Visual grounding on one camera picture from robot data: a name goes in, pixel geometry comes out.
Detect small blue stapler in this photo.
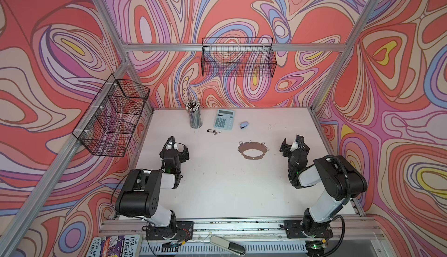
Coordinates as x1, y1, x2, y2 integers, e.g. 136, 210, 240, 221
240, 122, 249, 129

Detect black wire basket left wall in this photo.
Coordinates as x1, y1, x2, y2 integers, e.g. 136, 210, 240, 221
72, 74, 150, 158

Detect printed booklet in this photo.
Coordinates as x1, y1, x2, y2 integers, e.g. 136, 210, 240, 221
86, 234, 143, 257

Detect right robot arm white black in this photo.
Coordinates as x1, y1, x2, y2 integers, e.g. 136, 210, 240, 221
279, 135, 368, 237

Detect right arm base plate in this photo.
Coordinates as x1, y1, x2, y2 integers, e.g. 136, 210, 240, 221
280, 220, 334, 240

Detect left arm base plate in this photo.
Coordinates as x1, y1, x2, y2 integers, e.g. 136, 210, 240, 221
142, 220, 194, 241

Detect pencil cup with pencils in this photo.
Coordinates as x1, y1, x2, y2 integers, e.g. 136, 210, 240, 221
185, 100, 203, 129

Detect teal calculator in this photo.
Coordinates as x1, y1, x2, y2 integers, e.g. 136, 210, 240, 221
214, 109, 235, 131

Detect black wire basket back wall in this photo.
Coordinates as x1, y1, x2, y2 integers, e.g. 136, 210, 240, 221
201, 36, 277, 78

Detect black wire basket wall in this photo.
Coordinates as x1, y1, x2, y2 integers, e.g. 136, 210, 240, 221
72, 74, 150, 158
201, 36, 277, 78

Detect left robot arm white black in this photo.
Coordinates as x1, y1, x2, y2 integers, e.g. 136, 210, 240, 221
115, 136, 190, 231

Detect grey foot pedal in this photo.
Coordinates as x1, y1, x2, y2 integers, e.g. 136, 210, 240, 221
210, 235, 246, 257

